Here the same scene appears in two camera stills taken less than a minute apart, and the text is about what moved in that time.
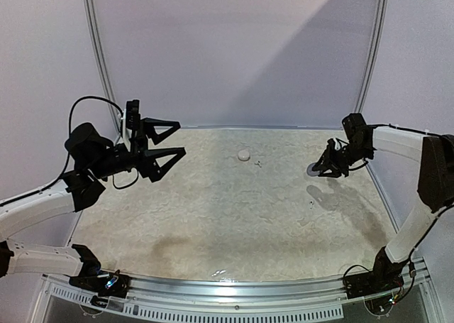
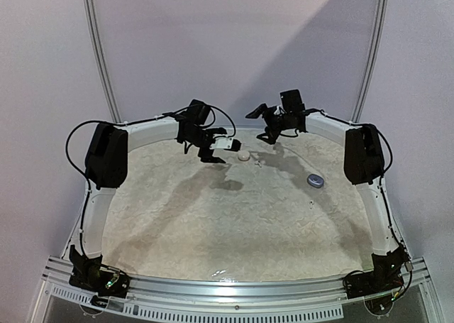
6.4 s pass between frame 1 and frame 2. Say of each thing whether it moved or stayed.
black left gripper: moved
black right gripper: moved
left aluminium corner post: stayed
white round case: stayed
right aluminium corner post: stayed
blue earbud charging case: moved
